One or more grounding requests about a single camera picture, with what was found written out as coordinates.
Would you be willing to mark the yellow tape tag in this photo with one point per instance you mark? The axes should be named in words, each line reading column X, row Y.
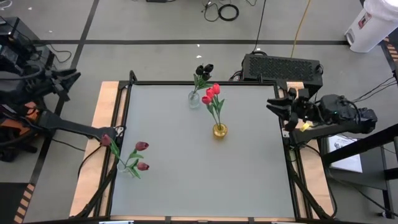
column 305, row 127

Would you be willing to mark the black metal stand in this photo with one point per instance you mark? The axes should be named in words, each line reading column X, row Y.
column 360, row 144

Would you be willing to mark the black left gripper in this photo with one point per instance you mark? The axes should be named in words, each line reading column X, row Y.
column 42, row 82

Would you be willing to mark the wooden table side board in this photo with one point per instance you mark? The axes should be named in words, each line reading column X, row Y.
column 311, row 174
column 93, row 186

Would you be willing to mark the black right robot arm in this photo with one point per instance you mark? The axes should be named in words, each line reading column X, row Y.
column 342, row 115

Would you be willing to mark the white printed booklet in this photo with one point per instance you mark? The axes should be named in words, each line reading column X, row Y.
column 345, row 155

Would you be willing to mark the black vented computer case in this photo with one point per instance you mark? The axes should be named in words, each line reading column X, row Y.
column 280, row 67

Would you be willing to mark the small clear glass vase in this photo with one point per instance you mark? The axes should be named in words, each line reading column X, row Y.
column 122, row 171

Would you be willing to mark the bright red artificial tulip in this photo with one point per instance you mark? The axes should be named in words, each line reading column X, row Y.
column 216, row 88
column 206, row 99
column 210, row 92

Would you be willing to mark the orange shop vacuum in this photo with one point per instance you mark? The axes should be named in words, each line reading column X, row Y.
column 15, row 126

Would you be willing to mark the white trash bin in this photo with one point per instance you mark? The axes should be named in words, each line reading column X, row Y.
column 370, row 28

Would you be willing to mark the yellow glass vase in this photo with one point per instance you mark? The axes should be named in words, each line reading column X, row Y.
column 219, row 132

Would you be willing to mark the clear ribbed glass vase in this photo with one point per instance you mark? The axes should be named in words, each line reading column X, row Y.
column 194, row 101

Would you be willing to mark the black equipment boxes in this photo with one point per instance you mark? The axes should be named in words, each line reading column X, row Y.
column 15, row 46

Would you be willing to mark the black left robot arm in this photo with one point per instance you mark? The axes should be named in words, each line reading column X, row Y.
column 74, row 126

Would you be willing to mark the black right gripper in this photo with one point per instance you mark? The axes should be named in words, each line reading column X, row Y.
column 308, row 107

